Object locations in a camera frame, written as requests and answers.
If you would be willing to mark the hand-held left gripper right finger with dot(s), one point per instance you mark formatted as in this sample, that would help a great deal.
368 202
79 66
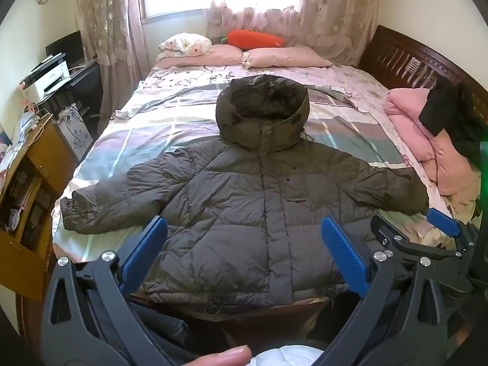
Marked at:
343 253

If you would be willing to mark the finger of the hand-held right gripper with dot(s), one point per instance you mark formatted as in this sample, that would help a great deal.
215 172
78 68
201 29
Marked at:
386 229
442 221

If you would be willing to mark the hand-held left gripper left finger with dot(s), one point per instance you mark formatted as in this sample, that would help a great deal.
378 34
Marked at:
146 249

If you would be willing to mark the olive hooded puffer jacket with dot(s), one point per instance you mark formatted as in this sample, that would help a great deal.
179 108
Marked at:
247 206

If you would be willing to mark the person's left hand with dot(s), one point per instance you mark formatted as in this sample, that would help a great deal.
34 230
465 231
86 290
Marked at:
221 356

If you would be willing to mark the dark cloth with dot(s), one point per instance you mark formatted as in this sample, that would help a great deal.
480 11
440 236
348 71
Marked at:
164 324

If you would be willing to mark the black garment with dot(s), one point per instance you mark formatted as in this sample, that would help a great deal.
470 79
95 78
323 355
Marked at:
446 110

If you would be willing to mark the bed with patterned sheet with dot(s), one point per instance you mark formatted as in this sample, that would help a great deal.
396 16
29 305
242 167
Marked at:
152 137

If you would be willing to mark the folded pink comforter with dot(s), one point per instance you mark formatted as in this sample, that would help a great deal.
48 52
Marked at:
408 108

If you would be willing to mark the white padded cloth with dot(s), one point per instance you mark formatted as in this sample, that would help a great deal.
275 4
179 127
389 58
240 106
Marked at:
286 356

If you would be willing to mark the floral storage box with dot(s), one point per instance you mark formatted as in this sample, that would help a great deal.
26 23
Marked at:
76 133

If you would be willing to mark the yellow wooden cabinet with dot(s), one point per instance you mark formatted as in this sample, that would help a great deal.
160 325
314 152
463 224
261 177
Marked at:
49 152

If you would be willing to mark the sticker sheet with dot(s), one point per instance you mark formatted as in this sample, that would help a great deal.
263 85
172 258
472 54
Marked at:
412 64

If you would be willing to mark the pile of papers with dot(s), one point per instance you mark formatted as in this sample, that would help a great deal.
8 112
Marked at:
26 127

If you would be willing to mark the pink cartoon bedsheet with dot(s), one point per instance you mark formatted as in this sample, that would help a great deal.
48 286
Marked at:
183 78

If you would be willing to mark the dark wooden headboard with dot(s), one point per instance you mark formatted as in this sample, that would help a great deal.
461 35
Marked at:
396 51

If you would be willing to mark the black desk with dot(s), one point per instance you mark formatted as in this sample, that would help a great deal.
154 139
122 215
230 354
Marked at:
82 84

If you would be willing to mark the white printer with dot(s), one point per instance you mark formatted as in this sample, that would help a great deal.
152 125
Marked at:
47 80

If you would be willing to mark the pink pillow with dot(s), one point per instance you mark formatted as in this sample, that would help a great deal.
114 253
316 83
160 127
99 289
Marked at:
286 57
206 56

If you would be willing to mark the floral white pillow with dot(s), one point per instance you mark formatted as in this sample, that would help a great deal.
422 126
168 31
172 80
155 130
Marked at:
185 44

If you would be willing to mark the pink floral lace curtain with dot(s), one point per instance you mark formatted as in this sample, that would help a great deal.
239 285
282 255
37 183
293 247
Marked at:
335 19
110 26

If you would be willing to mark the black monitor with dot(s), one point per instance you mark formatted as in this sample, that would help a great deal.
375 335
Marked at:
66 47

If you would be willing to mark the orange carrot plush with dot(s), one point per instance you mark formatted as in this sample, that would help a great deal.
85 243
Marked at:
255 40

